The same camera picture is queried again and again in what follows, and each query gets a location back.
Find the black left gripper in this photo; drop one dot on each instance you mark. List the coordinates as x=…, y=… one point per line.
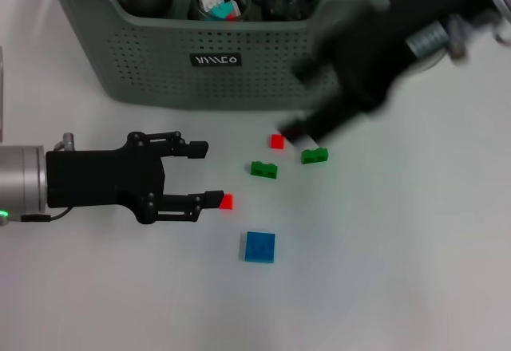
x=100, y=177

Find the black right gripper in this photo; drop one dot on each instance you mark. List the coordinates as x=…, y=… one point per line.
x=367, y=56

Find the white toy brick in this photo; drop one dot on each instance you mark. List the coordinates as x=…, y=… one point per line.
x=305, y=140
x=211, y=2

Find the green toy brick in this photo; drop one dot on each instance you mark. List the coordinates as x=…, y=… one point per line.
x=263, y=169
x=314, y=156

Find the bright red toy brick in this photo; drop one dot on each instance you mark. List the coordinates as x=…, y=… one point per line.
x=230, y=16

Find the teal square toy block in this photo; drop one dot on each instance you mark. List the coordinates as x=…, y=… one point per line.
x=223, y=10

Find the small red square block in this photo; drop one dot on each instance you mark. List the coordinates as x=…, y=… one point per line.
x=228, y=202
x=276, y=142

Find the blue square toy block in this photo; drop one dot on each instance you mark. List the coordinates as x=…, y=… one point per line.
x=259, y=247

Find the grey-green perforated storage bin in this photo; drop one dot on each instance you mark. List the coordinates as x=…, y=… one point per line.
x=159, y=68

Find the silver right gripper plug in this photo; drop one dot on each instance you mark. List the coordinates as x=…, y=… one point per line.
x=431, y=40

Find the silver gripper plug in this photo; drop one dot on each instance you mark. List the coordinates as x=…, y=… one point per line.
x=431, y=40
x=68, y=140

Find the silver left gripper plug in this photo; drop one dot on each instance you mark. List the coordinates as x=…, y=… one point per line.
x=68, y=140

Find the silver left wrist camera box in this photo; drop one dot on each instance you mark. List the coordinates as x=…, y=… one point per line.
x=1, y=87

